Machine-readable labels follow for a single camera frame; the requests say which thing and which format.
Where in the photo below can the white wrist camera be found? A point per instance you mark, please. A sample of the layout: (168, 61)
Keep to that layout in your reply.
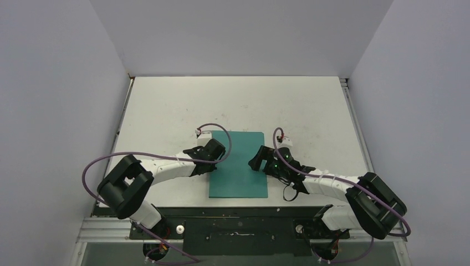
(203, 138)
(284, 142)

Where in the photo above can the aluminium rail frame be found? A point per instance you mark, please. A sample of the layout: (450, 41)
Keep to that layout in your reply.
(162, 113)

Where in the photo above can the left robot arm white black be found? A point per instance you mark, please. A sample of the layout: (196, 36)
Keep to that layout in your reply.
(125, 187)

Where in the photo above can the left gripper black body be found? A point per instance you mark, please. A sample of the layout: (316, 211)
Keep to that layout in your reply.
(212, 167)

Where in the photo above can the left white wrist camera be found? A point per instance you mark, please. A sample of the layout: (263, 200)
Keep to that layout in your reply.
(203, 138)

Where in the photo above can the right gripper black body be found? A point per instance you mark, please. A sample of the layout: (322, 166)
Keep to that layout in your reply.
(262, 160)

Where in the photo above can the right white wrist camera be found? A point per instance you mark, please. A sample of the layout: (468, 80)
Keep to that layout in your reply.
(284, 142)

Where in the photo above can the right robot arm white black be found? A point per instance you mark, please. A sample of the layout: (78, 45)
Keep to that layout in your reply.
(368, 203)

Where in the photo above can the teal folder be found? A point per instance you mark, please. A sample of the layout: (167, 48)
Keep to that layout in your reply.
(233, 177)

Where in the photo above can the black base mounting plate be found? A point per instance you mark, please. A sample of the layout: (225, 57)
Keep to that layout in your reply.
(245, 231)

